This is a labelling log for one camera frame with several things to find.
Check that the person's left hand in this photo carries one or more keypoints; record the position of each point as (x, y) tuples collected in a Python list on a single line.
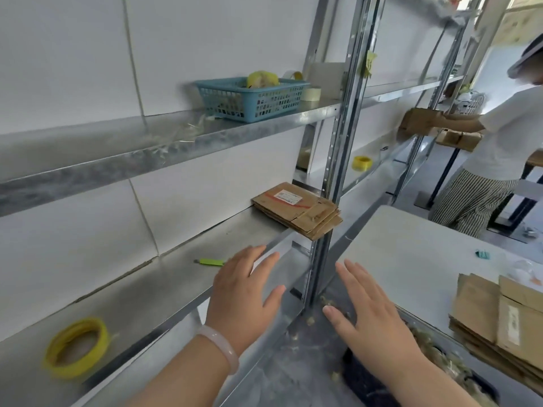
[(237, 305)]

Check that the person's right hand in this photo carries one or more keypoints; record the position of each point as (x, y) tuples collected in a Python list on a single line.
[(377, 330)]

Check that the green utility knife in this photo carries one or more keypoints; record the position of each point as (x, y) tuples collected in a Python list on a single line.
[(212, 262)]

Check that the white-labelled cardboard box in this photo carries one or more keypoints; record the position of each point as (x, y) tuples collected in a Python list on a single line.
[(271, 203)]

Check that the yellow tape roll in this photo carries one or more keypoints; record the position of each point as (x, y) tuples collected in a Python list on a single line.
[(362, 163), (53, 360)]

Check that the assembled brown cardboard box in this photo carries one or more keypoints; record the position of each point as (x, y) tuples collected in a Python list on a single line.
[(460, 139), (418, 120)]

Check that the another person's forearm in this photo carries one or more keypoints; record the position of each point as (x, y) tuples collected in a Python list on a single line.
[(464, 122)]

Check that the pile of clear tape scraps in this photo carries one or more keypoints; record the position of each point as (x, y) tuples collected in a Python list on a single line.
[(178, 137)]

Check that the white tape roll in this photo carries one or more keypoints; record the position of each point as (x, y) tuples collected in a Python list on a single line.
[(311, 94)]

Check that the clear tape roll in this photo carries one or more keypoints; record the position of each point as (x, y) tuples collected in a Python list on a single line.
[(295, 74)]

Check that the yellowish tape scrap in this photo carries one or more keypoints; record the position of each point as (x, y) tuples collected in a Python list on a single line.
[(369, 63)]

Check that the pile of beige paper scraps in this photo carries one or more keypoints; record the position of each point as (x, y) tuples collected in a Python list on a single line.
[(331, 309)]

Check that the teal binder clip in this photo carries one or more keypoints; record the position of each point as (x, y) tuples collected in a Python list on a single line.
[(482, 254)]

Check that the black metal stand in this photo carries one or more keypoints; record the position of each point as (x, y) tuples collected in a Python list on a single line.
[(424, 200), (507, 226)]

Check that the clear plastic bag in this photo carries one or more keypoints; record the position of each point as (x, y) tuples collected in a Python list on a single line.
[(524, 273)]

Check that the black white striped cloth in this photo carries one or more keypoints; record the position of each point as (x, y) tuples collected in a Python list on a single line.
[(471, 203)]

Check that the blue plastic basket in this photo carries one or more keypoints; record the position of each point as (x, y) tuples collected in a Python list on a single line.
[(250, 116)]

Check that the pile of assorted small items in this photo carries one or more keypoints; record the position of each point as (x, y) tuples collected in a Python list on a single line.
[(263, 79)]

